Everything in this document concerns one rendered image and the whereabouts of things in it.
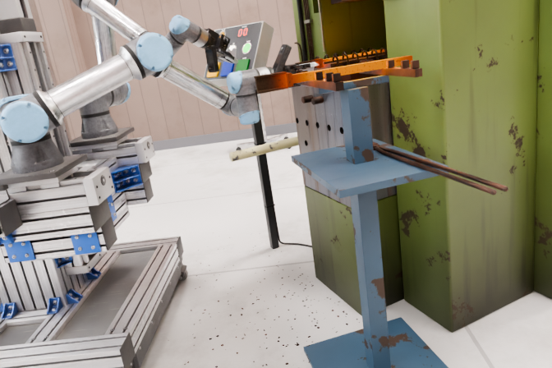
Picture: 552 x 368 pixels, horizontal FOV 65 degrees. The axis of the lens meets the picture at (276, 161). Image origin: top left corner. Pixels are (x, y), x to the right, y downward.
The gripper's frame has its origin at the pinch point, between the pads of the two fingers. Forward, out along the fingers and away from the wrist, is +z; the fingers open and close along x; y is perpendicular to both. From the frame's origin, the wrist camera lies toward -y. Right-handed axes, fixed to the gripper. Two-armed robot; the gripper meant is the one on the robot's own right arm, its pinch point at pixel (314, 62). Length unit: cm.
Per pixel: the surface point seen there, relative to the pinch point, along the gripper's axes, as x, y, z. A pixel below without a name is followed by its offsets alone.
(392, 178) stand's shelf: 68, 26, -20
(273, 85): 45, 1, -38
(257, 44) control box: -40.5, -9.7, -5.5
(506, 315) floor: 52, 100, 40
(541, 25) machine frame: 49, -3, 61
